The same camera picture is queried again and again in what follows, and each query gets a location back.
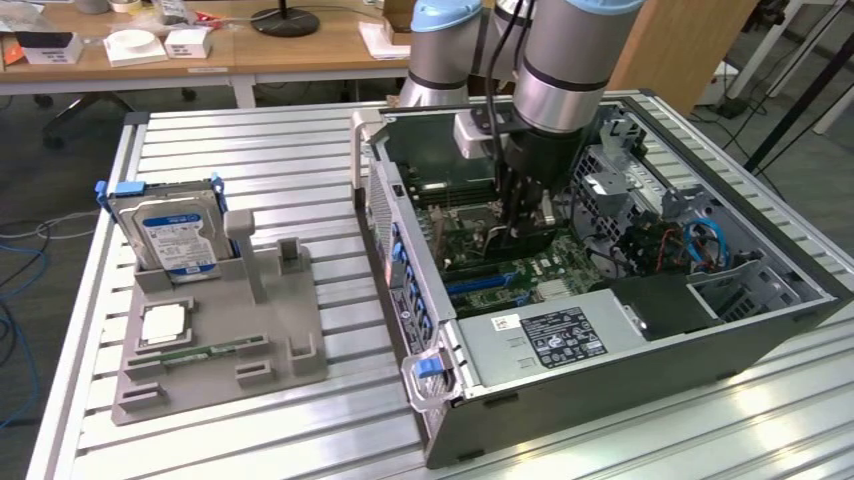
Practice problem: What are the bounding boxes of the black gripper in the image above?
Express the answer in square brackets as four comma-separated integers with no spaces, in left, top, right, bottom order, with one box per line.
[497,127,588,237]

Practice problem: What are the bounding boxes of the silver disk bay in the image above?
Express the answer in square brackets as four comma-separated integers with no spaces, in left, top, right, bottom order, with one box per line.
[569,144,668,241]

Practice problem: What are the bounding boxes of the CPU socket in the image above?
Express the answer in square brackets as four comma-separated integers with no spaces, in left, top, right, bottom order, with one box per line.
[452,207,499,236]

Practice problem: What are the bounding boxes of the green motherboard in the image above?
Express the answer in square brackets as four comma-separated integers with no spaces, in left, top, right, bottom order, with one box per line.
[399,164,625,311]

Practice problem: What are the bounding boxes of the blue expansion slot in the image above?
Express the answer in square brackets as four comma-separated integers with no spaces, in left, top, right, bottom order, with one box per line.
[444,272,525,297]

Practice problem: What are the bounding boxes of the wooden cabinet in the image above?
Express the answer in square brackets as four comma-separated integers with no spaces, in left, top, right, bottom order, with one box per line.
[603,0,762,119]

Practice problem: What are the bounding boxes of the black power adapter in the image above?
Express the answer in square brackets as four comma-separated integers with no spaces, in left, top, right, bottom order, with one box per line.
[712,97,752,120]

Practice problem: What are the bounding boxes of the white paper stack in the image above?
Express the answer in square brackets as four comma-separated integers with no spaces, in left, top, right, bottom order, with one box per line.
[357,19,412,61]

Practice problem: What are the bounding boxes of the black plastic shroud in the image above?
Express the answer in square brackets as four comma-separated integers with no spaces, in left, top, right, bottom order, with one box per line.
[603,272,726,341]

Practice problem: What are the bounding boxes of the brown cardboard box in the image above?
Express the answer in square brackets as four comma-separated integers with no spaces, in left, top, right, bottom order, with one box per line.
[383,0,416,34]

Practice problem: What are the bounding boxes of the grey power supply unit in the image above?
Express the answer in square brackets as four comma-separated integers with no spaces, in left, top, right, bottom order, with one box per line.
[452,288,652,389]

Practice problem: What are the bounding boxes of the black stand leg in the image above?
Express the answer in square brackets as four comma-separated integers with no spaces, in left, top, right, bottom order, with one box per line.
[743,0,854,176]

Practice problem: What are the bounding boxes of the silver perforated drive cage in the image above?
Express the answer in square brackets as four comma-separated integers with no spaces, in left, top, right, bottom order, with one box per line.
[686,257,802,321]

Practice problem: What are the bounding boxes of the wooden desk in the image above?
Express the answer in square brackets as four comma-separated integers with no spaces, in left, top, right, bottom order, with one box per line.
[0,0,601,109]

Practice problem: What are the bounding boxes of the blue case latch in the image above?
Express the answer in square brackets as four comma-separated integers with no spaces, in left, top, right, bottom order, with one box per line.
[412,357,445,384]

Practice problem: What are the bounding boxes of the black round lamp base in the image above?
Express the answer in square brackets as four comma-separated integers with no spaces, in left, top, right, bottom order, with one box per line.
[249,0,321,39]

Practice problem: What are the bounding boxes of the open black PC case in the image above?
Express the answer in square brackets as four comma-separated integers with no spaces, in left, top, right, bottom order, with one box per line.
[349,88,854,470]

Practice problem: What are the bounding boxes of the grey printed parts rack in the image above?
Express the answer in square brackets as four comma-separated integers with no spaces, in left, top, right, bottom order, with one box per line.
[109,208,329,427]

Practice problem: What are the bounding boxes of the hard disk in blue caddy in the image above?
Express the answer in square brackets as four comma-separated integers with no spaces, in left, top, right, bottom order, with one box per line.
[92,172,232,281]

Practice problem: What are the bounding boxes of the small white box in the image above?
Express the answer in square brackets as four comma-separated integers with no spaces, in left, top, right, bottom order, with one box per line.
[162,27,213,59]

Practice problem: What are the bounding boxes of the clear plastic bag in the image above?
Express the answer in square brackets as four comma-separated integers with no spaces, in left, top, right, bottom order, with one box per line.
[156,0,221,29]

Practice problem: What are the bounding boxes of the green RAM stick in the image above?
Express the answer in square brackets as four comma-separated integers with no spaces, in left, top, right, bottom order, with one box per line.
[126,335,263,367]

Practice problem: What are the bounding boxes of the white round holder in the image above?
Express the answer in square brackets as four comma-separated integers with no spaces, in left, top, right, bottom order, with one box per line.
[102,28,169,69]

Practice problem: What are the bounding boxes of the silver CPU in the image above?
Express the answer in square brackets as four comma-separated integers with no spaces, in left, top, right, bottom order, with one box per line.
[140,303,192,344]

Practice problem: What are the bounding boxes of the black chair base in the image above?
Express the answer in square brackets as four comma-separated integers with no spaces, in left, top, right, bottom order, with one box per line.
[32,89,198,149]

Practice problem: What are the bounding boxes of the white box with black top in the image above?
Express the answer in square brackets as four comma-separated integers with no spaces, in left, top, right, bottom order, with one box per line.
[13,30,86,66]

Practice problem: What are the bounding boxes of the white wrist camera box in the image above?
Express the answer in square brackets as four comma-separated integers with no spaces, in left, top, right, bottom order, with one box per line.
[452,112,508,160]

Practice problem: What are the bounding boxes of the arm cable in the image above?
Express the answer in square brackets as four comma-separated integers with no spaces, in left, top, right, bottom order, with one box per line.
[483,0,529,171]

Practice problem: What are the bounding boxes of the blue disk wire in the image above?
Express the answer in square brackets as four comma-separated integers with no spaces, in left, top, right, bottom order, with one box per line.
[686,217,734,274]

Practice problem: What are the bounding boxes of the white table frame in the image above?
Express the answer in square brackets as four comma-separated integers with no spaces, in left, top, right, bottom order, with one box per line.
[723,0,854,136]

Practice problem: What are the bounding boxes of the white floor cable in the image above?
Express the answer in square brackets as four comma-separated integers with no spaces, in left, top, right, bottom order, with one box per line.
[0,209,101,241]

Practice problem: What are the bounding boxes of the blue floor cable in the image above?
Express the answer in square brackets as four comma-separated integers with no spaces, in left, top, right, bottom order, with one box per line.
[0,239,52,431]

